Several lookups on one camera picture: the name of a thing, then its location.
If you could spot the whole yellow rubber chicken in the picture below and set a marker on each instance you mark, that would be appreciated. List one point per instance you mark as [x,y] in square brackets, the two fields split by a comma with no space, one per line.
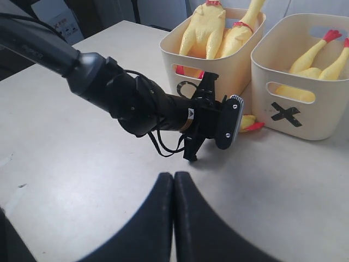
[241,31]
[203,36]

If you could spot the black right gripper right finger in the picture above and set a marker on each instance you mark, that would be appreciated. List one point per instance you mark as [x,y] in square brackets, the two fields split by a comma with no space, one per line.
[200,234]

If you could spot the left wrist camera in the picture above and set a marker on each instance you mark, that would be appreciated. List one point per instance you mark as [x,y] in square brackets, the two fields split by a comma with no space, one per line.
[229,122]

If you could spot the cream bin marked X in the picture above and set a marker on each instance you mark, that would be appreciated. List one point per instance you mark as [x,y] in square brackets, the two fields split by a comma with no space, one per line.
[305,108]

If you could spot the headless yellow rubber chicken body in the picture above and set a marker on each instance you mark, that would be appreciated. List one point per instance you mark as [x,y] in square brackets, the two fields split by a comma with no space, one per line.
[303,67]

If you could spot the cream bin marked O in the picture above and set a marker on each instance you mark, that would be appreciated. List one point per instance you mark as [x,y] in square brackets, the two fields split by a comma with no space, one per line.
[234,71]

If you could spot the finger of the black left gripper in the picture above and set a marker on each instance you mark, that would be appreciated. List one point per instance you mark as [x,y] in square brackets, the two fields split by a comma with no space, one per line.
[206,88]
[191,146]

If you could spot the white cardboard box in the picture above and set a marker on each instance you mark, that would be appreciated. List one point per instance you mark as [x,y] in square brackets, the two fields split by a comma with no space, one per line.
[58,15]

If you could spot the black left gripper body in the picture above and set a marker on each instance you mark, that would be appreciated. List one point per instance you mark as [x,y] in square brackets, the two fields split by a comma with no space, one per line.
[207,114]

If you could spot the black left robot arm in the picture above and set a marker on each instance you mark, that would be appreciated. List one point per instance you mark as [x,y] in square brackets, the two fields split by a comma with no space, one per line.
[173,124]

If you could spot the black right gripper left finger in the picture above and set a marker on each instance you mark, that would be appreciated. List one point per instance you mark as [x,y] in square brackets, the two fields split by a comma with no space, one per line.
[147,236]

